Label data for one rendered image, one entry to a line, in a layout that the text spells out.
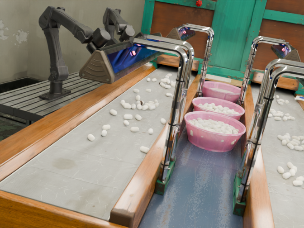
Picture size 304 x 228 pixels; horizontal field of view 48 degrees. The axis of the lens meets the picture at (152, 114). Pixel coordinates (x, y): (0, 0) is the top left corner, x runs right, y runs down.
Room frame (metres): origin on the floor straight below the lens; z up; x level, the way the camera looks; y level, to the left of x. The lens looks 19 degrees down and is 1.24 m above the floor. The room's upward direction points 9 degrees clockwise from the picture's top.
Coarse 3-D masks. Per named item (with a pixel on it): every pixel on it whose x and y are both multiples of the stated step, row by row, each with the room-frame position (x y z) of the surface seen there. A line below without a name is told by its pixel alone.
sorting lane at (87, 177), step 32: (128, 96) 1.68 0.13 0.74; (160, 96) 1.77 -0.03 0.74; (96, 128) 1.19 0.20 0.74; (128, 128) 1.24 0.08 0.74; (160, 128) 1.30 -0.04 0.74; (32, 160) 0.88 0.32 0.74; (64, 160) 0.91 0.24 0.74; (96, 160) 0.94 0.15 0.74; (128, 160) 0.98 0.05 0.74; (32, 192) 0.72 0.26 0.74; (64, 192) 0.74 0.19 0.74; (96, 192) 0.77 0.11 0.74
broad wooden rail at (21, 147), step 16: (128, 80) 1.92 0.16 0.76; (96, 96) 1.51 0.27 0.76; (112, 96) 1.59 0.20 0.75; (64, 112) 1.24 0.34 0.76; (80, 112) 1.27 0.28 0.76; (96, 112) 1.37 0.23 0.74; (32, 128) 1.04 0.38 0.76; (48, 128) 1.06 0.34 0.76; (64, 128) 1.11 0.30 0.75; (0, 144) 0.90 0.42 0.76; (16, 144) 0.91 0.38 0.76; (32, 144) 0.93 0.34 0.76; (48, 144) 0.98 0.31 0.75; (0, 160) 0.81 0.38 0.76; (16, 160) 0.84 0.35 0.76; (0, 176) 0.76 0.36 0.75
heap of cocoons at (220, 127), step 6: (192, 120) 1.47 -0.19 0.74; (198, 120) 1.47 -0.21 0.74; (204, 120) 1.49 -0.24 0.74; (210, 120) 1.50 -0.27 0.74; (198, 126) 1.39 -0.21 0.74; (204, 126) 1.43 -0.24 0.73; (210, 126) 1.42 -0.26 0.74; (216, 126) 1.44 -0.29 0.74; (222, 126) 1.44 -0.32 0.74; (228, 126) 1.46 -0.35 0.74; (192, 132) 1.33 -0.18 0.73; (216, 132) 1.35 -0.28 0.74; (222, 132) 1.36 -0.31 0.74; (228, 132) 1.38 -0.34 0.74; (234, 132) 1.40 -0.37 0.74; (222, 138) 1.29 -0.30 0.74
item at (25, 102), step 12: (36, 84) 1.86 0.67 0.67; (48, 84) 1.90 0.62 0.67; (72, 84) 1.98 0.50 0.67; (84, 84) 2.02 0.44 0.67; (96, 84) 2.08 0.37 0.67; (0, 96) 1.57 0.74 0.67; (12, 96) 1.61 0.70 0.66; (24, 96) 1.63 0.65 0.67; (36, 96) 1.65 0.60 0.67; (72, 96) 1.75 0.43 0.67; (0, 108) 1.47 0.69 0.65; (12, 108) 1.45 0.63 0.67; (24, 108) 1.46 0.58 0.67; (36, 108) 1.48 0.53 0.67; (48, 108) 1.53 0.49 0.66; (36, 120) 1.41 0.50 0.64
